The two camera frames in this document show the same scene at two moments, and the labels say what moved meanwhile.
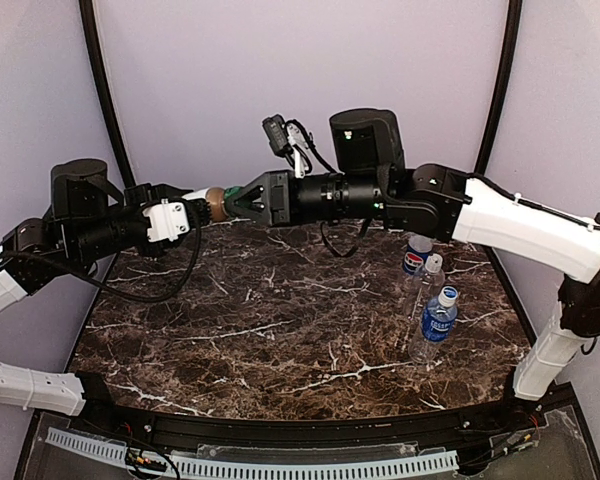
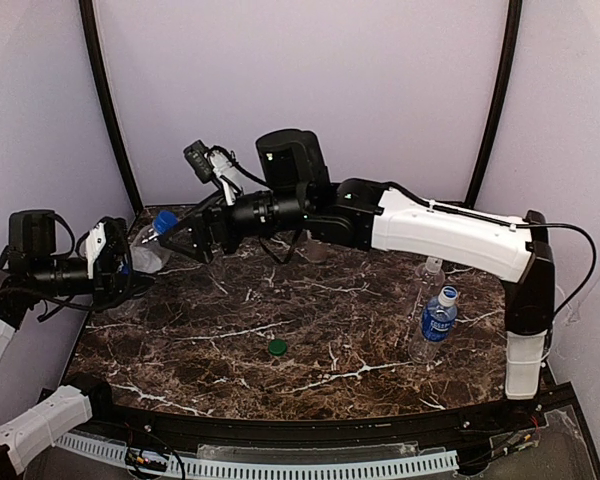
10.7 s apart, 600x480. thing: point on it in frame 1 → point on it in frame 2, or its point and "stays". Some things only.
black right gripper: x=280 y=198 → x=212 y=226
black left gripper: x=196 y=211 → x=115 y=262
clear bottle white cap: x=427 y=284 stays
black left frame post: x=89 y=20 stays
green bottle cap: x=230 y=194 → x=277 y=346
